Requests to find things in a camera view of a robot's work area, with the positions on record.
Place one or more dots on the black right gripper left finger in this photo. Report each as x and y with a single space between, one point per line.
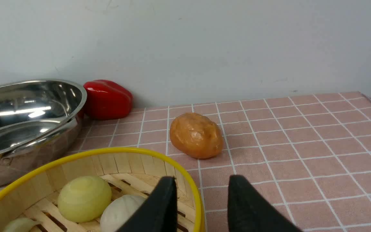
158 213

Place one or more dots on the yellow-rimmed bamboo steamer basket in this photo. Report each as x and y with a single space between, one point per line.
127 170

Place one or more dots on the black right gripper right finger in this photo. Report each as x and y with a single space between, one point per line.
248 211

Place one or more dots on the pale green dumpling piece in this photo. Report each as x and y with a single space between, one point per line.
22 224

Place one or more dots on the red bell pepper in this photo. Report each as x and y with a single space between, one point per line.
107 100

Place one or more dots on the brown potato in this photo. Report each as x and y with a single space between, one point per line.
196 136

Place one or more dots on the white garlic bun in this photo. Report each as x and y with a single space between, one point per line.
119 211

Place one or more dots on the stainless steel pot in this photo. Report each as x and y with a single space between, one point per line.
39 121

